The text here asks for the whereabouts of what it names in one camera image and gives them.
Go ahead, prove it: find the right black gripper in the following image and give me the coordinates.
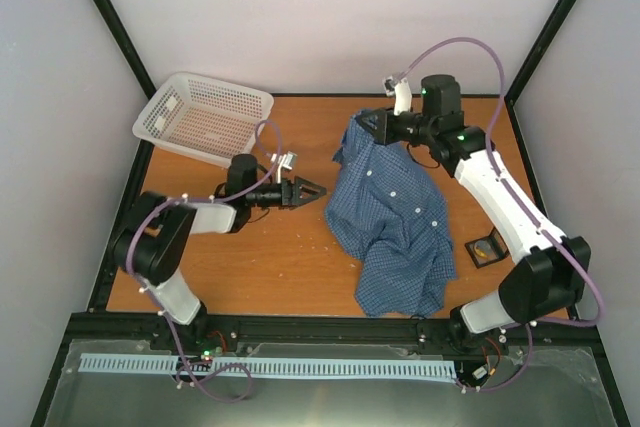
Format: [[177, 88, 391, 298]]
[[356, 106, 435, 146]]

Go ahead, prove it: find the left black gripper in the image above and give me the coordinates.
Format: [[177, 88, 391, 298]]
[[246, 176, 326, 209]]

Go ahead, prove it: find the blue plaid shirt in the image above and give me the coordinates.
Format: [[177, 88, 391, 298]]
[[324, 118, 456, 317]]

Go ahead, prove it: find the white perforated plastic basket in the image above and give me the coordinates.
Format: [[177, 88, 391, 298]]
[[132, 72, 274, 168]]

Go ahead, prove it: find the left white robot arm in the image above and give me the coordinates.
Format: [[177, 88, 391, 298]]
[[108, 152, 327, 350]]

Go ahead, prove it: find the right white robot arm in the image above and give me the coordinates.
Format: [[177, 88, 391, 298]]
[[356, 74, 591, 349]]

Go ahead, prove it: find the gold brooch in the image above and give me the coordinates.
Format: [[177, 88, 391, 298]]
[[473, 241, 491, 259]]

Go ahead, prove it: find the black brooch box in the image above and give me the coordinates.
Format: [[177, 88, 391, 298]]
[[465, 227, 509, 269]]

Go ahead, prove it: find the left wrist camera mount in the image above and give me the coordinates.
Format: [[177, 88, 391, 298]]
[[271, 151, 297, 171]]

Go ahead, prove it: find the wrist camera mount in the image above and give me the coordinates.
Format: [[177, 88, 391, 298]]
[[383, 76, 413, 116], [271, 151, 297, 171]]

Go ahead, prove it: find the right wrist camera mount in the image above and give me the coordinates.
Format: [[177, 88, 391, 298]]
[[383, 76, 413, 116]]

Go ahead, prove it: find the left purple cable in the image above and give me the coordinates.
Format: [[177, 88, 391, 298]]
[[128, 119, 283, 403]]

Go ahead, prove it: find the purple cable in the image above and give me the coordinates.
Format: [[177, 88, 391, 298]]
[[128, 119, 283, 403], [399, 36, 606, 393]]

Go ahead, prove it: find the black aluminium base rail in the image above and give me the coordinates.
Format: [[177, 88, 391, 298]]
[[64, 312, 601, 363]]

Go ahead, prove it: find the light blue cable duct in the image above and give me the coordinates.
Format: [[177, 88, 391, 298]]
[[77, 353, 456, 384]]

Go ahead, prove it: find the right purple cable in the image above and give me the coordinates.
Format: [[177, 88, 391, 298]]
[[399, 36, 606, 393]]

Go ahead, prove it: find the right black frame post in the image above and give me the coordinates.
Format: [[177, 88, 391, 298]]
[[505, 0, 578, 107]]

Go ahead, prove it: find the black frame post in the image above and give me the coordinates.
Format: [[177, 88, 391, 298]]
[[505, 0, 578, 107], [92, 0, 156, 99]]

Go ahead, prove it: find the left black frame post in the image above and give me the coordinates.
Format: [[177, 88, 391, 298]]
[[92, 0, 156, 99]]

